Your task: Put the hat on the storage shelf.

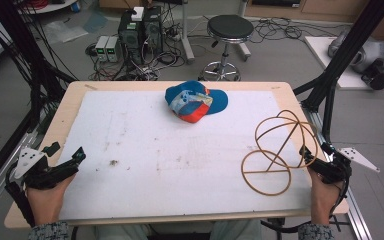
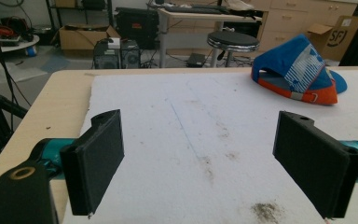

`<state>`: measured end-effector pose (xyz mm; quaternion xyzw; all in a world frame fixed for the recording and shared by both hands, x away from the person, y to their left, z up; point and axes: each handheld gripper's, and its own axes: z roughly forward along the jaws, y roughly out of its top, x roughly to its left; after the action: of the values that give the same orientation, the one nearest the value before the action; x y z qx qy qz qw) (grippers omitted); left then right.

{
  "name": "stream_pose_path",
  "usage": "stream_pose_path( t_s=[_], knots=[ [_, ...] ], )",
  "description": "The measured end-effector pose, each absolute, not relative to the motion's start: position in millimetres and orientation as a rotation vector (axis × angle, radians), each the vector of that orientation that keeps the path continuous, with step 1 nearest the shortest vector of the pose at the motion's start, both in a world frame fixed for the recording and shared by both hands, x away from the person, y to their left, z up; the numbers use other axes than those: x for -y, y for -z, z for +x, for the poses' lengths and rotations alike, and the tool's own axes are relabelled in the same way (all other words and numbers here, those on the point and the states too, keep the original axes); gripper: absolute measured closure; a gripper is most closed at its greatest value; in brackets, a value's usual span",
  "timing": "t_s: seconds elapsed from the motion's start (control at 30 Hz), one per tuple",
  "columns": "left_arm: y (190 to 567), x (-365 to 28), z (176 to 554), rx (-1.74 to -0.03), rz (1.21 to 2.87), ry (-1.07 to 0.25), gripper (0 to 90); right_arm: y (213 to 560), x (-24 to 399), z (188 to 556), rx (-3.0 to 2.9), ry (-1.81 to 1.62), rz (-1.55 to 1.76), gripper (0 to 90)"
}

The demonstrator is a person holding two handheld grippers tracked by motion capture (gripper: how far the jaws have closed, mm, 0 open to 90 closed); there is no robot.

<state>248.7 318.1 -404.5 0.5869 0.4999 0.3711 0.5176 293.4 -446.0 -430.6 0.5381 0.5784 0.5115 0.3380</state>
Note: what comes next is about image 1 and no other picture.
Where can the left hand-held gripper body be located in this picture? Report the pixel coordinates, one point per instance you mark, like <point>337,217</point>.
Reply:
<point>33,166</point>

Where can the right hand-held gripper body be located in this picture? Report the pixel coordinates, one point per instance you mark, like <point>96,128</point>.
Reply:
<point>336,163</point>

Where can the blue and orange cap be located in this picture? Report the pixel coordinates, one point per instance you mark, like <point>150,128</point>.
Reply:
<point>193,100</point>

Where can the person's right hand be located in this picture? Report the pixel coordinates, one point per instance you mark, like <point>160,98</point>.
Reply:
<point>323,200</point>

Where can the person's left hand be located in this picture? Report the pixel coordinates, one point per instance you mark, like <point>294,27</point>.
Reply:
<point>48,203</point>

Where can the white foam mat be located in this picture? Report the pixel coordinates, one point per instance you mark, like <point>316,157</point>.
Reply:
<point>166,166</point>

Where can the black device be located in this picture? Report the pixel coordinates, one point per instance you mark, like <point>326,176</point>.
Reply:
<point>380,75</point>

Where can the white platform board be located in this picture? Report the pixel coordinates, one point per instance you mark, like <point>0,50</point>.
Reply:
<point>323,56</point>

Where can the grey robot shell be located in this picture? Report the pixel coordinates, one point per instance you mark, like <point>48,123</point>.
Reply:
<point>366,51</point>

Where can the grey power supply unit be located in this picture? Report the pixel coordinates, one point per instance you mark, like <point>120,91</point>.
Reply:
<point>101,48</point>
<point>112,49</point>

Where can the clear plastic sheet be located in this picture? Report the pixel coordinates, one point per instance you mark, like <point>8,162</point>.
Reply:
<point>65,31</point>

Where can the black computer tower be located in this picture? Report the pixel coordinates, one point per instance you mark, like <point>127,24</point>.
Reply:
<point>130,36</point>
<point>153,31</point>

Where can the black round stool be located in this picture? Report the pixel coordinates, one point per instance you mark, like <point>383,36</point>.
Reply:
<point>230,28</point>

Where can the white box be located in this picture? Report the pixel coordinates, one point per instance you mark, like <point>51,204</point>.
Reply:
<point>137,13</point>

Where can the white table leg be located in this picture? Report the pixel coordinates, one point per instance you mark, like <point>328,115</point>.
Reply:
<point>186,36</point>

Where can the aluminium rail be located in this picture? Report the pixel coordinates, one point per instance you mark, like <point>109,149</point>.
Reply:
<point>3,173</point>
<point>360,213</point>

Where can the black metal frame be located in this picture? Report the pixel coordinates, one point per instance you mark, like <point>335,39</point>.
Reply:
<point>16,43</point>
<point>346,50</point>

